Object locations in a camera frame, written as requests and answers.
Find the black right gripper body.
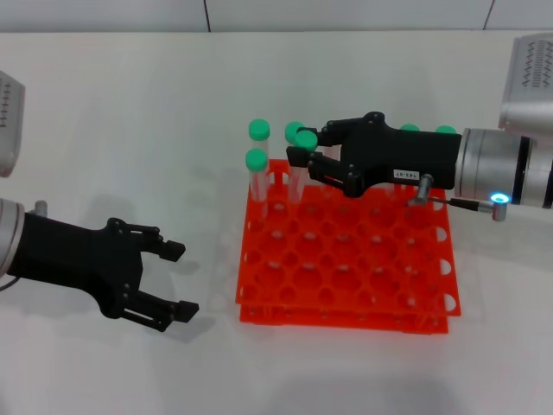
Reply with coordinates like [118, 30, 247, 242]
[338, 111, 463, 200]

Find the orange plastic test tube rack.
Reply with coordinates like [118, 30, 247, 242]
[232, 158, 462, 336]

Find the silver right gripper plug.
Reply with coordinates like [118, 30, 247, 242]
[413, 173, 435, 207]

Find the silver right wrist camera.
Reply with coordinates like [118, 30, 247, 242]
[498, 36, 553, 135]

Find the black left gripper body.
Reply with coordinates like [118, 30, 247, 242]
[7, 210, 146, 321]

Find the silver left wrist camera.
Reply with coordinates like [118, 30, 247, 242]
[0, 71, 26, 178]

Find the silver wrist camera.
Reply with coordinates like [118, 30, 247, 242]
[0, 71, 26, 178]
[498, 36, 553, 135]

